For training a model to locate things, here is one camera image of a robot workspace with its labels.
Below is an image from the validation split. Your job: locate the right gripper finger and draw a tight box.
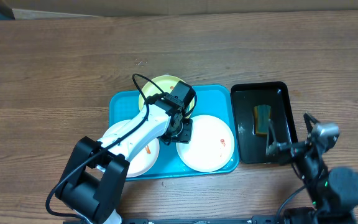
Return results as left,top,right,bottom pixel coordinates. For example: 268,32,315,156
303,112,319,134
265,119,279,156

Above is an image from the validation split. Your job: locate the green yellow sponge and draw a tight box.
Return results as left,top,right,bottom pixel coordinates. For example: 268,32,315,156
253,105,271,136

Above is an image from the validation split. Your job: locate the yellow-green plate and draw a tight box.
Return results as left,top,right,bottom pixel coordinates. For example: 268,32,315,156
138,75,196,119

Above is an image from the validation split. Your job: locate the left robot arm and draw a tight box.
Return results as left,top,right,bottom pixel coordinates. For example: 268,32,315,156
50,90,196,223

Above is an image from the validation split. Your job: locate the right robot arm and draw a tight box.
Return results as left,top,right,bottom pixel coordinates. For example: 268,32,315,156
265,113,358,223

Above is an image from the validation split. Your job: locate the black water tray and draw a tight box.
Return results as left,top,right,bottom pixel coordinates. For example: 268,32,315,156
231,82,298,164

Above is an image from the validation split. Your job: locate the teal plastic tray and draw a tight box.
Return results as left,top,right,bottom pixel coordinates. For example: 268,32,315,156
109,84,239,181

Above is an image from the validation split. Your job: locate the white plate with ketchup left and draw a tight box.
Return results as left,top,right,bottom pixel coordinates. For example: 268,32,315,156
98,119,163,178

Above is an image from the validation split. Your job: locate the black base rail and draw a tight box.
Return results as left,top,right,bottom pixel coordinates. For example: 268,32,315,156
63,214,291,224

